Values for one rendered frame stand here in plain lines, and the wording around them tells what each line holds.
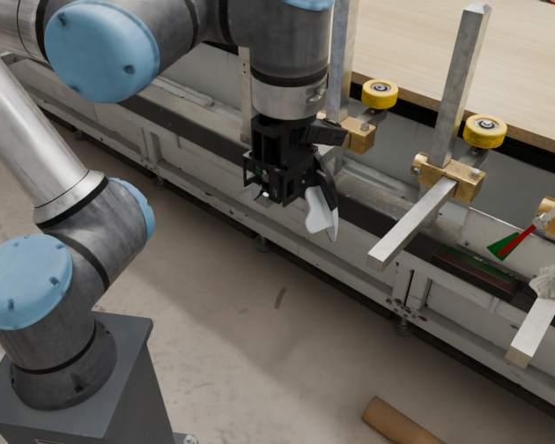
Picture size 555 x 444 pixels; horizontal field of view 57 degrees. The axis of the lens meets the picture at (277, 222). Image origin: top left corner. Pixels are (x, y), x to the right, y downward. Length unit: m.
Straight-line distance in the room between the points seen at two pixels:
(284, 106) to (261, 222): 1.35
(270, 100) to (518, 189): 0.81
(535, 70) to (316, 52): 0.92
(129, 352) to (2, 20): 0.68
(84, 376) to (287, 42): 0.68
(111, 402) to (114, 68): 0.67
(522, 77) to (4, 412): 1.30
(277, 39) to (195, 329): 1.38
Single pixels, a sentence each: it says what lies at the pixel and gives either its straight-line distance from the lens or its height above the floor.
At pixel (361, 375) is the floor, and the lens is 1.71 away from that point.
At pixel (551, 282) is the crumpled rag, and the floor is 0.88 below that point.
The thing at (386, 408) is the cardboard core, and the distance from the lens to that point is 1.58.
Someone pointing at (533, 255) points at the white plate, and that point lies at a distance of 1.08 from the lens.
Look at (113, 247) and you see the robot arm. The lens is 0.95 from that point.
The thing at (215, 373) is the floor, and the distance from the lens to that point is 1.71.
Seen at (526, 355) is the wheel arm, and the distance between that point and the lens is 0.78.
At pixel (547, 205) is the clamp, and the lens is 1.02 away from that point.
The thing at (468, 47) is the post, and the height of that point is 1.10.
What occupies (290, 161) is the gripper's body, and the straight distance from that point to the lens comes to 0.65.
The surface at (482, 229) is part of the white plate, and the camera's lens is 1.09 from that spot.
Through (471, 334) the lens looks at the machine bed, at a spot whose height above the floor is 0.17.
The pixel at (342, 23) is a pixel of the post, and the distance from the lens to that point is 1.06.
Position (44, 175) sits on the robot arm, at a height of 0.94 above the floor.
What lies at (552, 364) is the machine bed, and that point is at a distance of 1.64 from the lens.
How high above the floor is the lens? 1.45
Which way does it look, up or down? 42 degrees down
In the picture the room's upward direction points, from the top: straight up
